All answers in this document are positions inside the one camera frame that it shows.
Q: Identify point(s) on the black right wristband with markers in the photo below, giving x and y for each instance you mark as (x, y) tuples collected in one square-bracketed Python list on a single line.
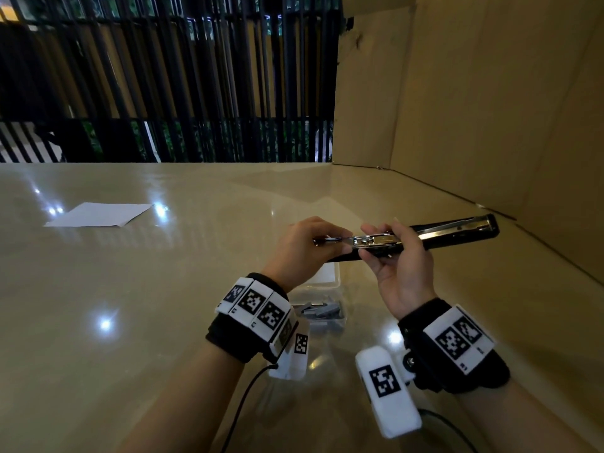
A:
[(481, 372)]

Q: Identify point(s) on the black left wristband with markers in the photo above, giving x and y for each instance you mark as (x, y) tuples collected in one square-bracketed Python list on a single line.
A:
[(231, 337)]

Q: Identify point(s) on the black wristband with markers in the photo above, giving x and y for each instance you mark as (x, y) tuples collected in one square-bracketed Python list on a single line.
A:
[(231, 337), (481, 372)]

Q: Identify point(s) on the person's left hand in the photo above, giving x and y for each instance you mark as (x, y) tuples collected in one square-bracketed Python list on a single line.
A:
[(302, 254)]

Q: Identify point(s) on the person's left forearm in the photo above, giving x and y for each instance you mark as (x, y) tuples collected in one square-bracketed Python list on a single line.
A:
[(189, 405)]

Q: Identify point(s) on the clear plastic box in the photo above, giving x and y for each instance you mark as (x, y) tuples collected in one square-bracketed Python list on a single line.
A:
[(328, 283)]

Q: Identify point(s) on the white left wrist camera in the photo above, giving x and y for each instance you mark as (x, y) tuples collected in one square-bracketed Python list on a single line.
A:
[(295, 358)]

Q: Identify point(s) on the black stapler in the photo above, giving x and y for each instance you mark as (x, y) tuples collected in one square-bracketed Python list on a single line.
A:
[(462, 233)]

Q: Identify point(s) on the pile of staples strips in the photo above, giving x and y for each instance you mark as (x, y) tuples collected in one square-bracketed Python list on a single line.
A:
[(323, 310)]

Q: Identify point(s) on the large brown cardboard panel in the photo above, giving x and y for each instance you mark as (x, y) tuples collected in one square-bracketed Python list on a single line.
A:
[(495, 99)]

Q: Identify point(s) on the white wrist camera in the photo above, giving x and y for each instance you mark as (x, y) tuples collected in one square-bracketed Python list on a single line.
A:
[(295, 358), (389, 401)]

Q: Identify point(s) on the person's right forearm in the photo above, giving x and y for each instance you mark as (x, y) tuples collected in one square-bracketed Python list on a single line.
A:
[(528, 419)]

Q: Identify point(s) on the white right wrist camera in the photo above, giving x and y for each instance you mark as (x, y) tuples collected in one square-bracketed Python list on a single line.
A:
[(389, 401)]

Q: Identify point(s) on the white paper sheet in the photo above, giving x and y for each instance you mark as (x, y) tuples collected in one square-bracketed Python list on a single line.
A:
[(96, 215)]

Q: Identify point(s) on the person's right hand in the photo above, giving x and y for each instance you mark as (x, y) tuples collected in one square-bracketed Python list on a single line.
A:
[(406, 278)]

